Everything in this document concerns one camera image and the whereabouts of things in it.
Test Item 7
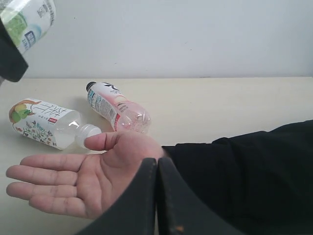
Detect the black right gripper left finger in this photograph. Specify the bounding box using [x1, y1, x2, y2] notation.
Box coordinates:
[77, 158, 157, 235]

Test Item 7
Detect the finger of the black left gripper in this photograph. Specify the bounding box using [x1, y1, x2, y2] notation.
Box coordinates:
[0, 20, 28, 82]

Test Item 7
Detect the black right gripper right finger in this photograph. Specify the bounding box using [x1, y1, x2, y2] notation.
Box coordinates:
[157, 158, 243, 235]

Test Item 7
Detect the lime drink bottle white label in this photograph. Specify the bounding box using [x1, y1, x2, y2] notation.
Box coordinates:
[0, 0, 56, 54]

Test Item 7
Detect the peach drink bottle black cap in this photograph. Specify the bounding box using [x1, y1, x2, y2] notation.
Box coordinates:
[86, 82, 151, 134]

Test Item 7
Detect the fruit tea bottle white label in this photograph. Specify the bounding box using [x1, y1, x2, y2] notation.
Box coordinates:
[9, 98, 102, 150]

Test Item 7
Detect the person's open hand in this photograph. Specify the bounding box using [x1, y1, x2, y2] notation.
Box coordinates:
[6, 132, 165, 219]

